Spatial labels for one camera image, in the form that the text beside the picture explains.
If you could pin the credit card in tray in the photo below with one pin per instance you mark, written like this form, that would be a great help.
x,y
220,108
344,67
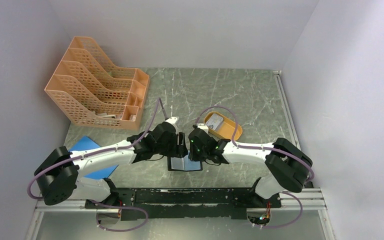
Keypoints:
x,y
214,121

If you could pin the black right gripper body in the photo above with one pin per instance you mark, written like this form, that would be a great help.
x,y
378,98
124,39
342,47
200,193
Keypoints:
x,y
198,154

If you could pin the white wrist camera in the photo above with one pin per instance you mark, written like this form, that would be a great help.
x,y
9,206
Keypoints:
x,y
202,126
173,120

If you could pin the orange mesh file organizer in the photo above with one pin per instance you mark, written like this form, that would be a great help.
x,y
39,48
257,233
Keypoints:
x,y
94,92

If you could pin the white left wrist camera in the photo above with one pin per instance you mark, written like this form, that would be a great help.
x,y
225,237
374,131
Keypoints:
x,y
173,120

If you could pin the black leather card holder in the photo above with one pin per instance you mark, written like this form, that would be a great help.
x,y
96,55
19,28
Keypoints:
x,y
183,164

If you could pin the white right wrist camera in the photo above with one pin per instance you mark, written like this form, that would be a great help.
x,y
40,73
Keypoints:
x,y
202,126

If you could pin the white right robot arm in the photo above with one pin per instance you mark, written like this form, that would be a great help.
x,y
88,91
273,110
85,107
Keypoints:
x,y
289,168

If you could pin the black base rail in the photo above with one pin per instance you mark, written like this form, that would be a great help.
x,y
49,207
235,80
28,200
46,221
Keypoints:
x,y
172,203

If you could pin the orange oval tray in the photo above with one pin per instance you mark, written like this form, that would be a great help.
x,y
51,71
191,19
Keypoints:
x,y
226,130

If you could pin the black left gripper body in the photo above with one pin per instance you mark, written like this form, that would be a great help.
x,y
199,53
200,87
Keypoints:
x,y
169,149

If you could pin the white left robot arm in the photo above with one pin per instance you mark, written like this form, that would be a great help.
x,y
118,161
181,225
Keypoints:
x,y
63,174

